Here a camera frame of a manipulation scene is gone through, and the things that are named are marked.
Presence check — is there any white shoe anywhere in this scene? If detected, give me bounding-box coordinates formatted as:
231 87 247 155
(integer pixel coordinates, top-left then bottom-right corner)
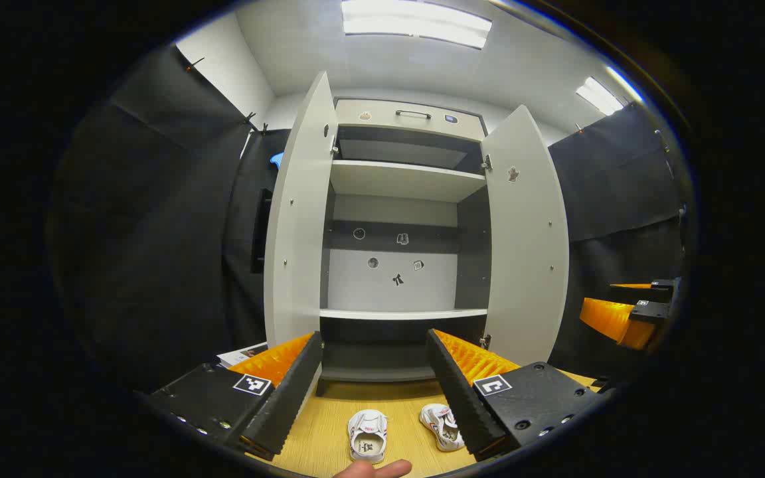
347 409 388 464
420 403 466 453

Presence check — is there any grey cabinet drawer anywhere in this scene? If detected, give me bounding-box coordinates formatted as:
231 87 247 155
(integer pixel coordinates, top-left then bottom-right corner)
335 98 487 141

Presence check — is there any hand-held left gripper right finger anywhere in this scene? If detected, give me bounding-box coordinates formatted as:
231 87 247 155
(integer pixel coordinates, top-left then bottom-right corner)
426 328 606 463

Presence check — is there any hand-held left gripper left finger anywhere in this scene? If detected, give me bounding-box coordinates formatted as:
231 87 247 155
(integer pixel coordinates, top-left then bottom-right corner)
143 331 325 463

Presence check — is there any ceiling light panel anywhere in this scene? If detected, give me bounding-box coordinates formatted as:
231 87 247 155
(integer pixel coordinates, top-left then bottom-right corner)
575 66 643 117
341 0 493 50

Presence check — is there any grey shoe cabinet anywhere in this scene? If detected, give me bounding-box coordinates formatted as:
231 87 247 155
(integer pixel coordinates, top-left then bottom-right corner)
319 98 493 399

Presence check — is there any brown book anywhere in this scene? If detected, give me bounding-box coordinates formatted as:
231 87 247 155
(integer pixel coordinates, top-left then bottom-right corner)
216 342 269 368

